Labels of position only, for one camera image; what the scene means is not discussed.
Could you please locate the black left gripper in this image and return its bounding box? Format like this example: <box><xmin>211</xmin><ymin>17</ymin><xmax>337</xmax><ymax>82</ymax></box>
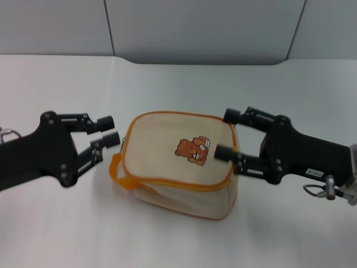
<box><xmin>0</xmin><ymin>110</ymin><xmax>122</xmax><ymax>193</ymax></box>

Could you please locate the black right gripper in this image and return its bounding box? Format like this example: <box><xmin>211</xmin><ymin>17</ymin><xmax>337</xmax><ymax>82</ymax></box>
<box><xmin>214</xmin><ymin>106</ymin><xmax>354</xmax><ymax>186</ymax></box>

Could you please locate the beige food bag orange trim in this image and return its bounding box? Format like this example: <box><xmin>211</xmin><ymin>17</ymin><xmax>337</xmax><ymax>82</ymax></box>
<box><xmin>108</xmin><ymin>111</ymin><xmax>239</xmax><ymax>222</ymax></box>

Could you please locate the thin right wrist cable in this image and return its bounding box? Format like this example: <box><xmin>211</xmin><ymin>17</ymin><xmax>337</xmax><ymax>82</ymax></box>
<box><xmin>303</xmin><ymin>184</ymin><xmax>327</xmax><ymax>199</ymax></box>

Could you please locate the silver left cable connector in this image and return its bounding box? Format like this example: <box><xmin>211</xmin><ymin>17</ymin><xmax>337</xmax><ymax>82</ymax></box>
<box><xmin>0</xmin><ymin>127</ymin><xmax>14</xmax><ymax>143</ymax></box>

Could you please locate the silver cable connector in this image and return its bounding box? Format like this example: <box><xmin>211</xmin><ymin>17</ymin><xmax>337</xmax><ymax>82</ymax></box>
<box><xmin>324</xmin><ymin>175</ymin><xmax>357</xmax><ymax>207</ymax></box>
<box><xmin>0</xmin><ymin>127</ymin><xmax>14</xmax><ymax>143</ymax></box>

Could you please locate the silver right cable connector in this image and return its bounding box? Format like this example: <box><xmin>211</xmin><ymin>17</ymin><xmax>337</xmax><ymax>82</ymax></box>
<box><xmin>324</xmin><ymin>175</ymin><xmax>357</xmax><ymax>207</ymax></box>

